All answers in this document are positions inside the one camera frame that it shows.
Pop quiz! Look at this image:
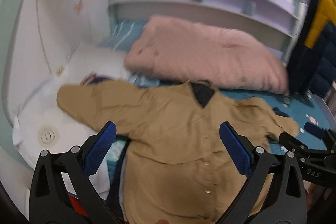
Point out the tan khaki jacket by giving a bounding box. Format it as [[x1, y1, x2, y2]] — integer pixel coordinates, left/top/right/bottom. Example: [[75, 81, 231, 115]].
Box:
[[56, 79, 300, 224]]

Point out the person's right hand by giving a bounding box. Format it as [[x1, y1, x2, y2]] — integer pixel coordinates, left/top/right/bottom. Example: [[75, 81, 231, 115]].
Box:
[[306, 183, 325, 211]]

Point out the navy and yellow puffer jacket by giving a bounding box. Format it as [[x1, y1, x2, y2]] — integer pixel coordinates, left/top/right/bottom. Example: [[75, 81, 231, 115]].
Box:
[[287, 0, 335, 98]]

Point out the white pillow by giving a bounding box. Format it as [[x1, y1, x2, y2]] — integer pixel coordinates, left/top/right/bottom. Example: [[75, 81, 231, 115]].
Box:
[[13, 43, 130, 168]]

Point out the pink folded quilt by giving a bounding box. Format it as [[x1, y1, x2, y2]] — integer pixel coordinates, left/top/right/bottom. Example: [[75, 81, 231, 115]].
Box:
[[124, 15, 288, 94]]

